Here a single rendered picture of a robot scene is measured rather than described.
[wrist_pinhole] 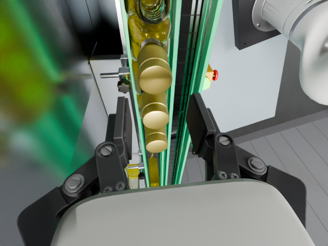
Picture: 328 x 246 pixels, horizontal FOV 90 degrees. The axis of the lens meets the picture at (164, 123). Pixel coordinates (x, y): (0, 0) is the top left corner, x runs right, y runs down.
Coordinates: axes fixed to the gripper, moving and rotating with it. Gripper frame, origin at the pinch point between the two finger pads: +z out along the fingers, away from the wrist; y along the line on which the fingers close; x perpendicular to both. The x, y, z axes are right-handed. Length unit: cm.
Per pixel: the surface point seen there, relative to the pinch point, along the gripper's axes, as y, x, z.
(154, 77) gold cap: -0.1, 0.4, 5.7
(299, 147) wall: 207, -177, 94
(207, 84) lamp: 20.0, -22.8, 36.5
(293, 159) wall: 192, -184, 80
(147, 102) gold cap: -0.9, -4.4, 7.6
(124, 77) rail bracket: -5.3, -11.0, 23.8
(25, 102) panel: -12.0, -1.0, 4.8
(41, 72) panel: -12.0, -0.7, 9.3
